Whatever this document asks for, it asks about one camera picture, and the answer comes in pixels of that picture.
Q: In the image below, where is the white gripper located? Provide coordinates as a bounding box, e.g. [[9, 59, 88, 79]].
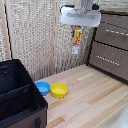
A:
[[60, 5, 102, 39]]

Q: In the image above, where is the yellow plastic bowl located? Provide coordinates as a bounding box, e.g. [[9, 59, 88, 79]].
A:
[[50, 82, 69, 99]]

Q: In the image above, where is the blue plastic bowl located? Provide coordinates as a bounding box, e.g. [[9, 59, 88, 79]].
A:
[[34, 81, 51, 97]]

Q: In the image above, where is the beige woven curtain screen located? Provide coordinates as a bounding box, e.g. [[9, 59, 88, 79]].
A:
[[0, 0, 128, 83]]

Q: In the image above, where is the white object at table edge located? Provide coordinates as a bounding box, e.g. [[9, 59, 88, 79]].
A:
[[111, 111, 128, 128]]

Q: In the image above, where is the brown drawer cabinet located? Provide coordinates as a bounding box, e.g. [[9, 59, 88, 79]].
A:
[[86, 9, 128, 84]]

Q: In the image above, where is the yellow red granola bar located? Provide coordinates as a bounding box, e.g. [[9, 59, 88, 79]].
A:
[[71, 26, 83, 55]]

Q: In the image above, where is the black fabric storage box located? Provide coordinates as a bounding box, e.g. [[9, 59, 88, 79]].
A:
[[0, 58, 49, 128]]

